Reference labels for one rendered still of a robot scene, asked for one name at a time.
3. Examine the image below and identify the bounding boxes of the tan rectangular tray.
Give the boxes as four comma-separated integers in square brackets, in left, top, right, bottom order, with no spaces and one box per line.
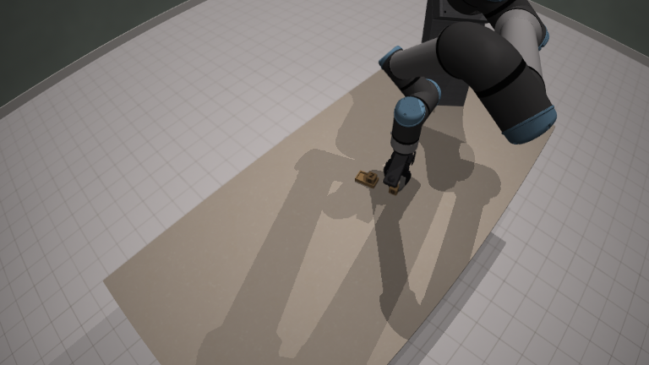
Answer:
[355,170,379,188]

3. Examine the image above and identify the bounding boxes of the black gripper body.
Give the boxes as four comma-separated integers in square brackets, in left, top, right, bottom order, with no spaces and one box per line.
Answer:
[387,150,416,176]

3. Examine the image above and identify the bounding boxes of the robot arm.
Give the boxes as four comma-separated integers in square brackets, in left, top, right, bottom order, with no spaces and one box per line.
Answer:
[379,0,557,154]

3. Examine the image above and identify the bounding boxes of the tan wooden cube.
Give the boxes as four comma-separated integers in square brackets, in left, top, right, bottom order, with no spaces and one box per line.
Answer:
[366,172,377,185]
[389,184,399,196]

